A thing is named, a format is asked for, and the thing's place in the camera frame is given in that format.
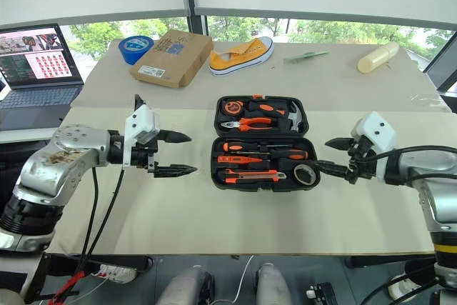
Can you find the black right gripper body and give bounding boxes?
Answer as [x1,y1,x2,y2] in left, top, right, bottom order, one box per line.
[345,134,380,186]

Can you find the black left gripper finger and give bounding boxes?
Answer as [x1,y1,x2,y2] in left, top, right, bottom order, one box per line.
[154,164,199,179]
[156,130,193,144]

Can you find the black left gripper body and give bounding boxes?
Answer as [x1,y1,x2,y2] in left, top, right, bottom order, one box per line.
[129,136,160,179]

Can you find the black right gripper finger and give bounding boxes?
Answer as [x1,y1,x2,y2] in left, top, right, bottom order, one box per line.
[313,159,350,179]
[324,136,356,151]

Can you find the black electrical tape roll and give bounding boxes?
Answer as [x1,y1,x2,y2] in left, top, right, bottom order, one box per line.
[293,163,318,186]

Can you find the black orange handled screwdriver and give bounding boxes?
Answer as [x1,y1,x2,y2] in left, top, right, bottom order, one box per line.
[222,141,272,154]
[259,148,309,161]

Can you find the orange tester screwdriver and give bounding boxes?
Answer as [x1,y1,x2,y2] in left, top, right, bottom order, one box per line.
[216,155,266,164]

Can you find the orange black utility knife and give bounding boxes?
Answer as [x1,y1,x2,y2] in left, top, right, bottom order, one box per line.
[224,168,287,184]

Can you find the black tool case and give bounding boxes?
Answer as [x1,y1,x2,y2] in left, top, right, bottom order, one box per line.
[210,94,320,194]

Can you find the orange black tape measure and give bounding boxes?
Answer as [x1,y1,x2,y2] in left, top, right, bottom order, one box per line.
[221,100,245,116]

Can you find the brown cardboard box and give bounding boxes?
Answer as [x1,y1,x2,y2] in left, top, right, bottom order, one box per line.
[129,29,214,89]

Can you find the green plastic strip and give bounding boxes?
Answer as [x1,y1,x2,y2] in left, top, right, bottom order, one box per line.
[283,50,331,65]

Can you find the cream cylindrical roll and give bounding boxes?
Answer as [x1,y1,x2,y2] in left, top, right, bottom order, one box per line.
[357,41,401,74]

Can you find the black table base bar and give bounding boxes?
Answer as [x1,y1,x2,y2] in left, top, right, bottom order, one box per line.
[345,254,437,270]
[44,253,154,272]

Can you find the blue tape roll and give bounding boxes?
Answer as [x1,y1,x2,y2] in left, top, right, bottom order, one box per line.
[118,35,155,66]

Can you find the yellow canvas sneaker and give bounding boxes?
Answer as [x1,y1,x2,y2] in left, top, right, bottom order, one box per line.
[208,36,276,77]

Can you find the grey rounded shape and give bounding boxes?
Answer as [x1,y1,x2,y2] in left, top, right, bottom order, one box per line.
[254,262,293,305]
[156,264,216,305]

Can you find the white red power strip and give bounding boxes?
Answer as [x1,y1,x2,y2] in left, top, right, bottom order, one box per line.
[91,263,139,284]

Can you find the white side desk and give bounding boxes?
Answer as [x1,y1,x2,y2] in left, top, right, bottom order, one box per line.
[0,126,60,144]

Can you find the black white floor device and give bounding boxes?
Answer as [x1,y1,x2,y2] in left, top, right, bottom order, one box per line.
[306,282,338,305]

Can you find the dark monitor panel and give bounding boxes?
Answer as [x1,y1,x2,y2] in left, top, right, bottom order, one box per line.
[423,31,457,96]

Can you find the white grey shoe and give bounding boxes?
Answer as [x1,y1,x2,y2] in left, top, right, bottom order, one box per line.
[388,274,423,301]

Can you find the grey window pillar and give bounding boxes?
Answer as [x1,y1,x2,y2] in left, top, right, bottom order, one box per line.
[181,0,210,44]

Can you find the dark grey open laptop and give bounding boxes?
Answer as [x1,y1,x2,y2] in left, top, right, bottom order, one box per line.
[0,23,86,131]

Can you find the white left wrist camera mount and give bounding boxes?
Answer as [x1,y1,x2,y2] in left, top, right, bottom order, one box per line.
[122,104,161,170]

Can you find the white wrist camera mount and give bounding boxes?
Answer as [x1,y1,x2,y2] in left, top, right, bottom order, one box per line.
[350,111,398,153]
[122,104,161,170]

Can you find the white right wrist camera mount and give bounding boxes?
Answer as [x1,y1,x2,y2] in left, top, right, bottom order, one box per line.
[350,111,398,153]

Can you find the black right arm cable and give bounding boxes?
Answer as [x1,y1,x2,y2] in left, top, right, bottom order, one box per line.
[366,144,457,164]

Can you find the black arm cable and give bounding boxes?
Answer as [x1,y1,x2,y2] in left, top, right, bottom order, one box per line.
[76,166,126,274]
[366,144,457,164]

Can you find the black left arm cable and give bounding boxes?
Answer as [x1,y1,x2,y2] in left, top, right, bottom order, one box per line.
[76,166,126,274]

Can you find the claw hammer black orange handle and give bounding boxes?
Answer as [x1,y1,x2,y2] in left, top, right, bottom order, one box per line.
[247,100,305,133]

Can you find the orange handled pliers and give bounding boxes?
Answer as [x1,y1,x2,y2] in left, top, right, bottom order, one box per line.
[219,116,278,134]

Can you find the white floor cable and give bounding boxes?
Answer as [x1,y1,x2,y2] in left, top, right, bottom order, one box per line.
[216,254,257,305]

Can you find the red cable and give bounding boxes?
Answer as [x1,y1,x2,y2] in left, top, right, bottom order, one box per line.
[49,270,87,305]

